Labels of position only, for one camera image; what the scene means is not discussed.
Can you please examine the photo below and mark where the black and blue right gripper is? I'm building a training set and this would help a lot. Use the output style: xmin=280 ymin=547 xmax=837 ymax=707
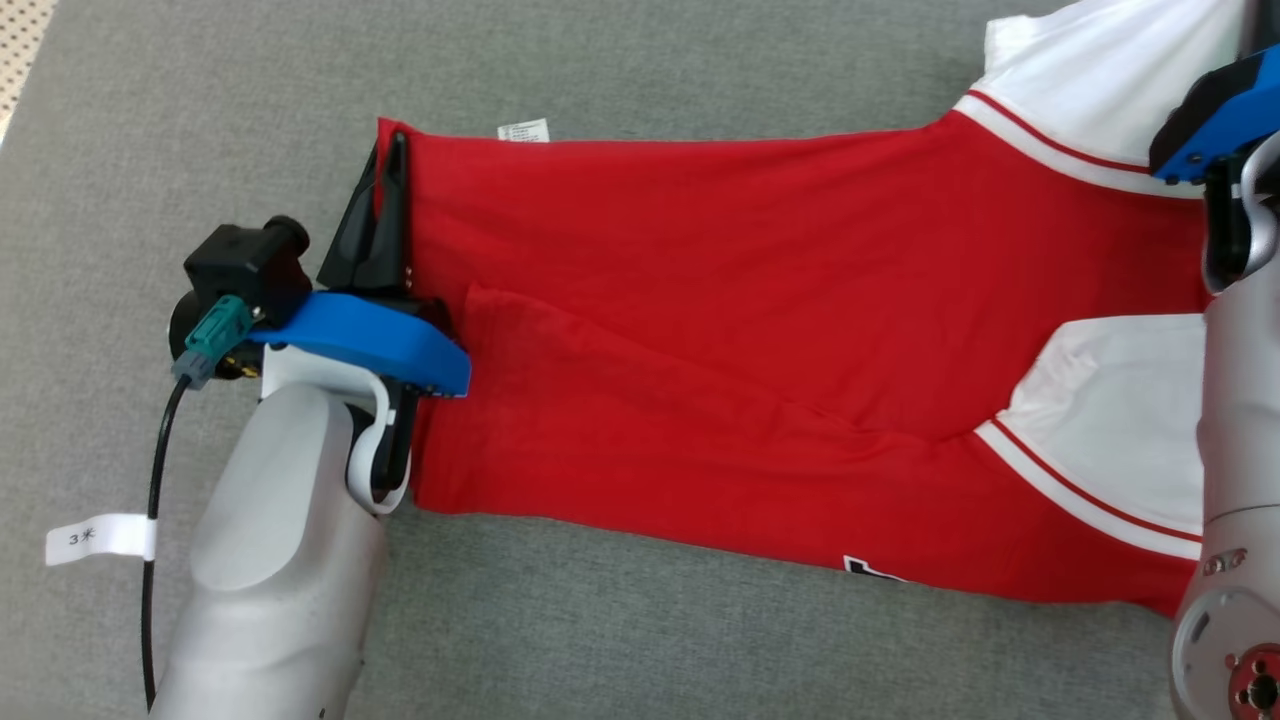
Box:
xmin=1150 ymin=0 xmax=1280 ymax=293

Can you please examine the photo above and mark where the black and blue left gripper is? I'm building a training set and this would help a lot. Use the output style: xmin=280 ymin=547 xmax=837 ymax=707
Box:
xmin=215 ymin=130 xmax=473 ymax=501

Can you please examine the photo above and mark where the red jersey with white sleeves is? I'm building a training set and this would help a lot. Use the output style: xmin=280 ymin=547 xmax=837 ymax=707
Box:
xmin=375 ymin=0 xmax=1251 ymax=617

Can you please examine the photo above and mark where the grey fabric work surface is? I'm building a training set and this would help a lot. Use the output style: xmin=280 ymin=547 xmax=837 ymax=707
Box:
xmin=0 ymin=0 xmax=1280 ymax=720

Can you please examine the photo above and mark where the white cable label tag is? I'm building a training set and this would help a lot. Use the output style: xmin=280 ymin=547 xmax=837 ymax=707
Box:
xmin=45 ymin=512 xmax=159 ymax=568

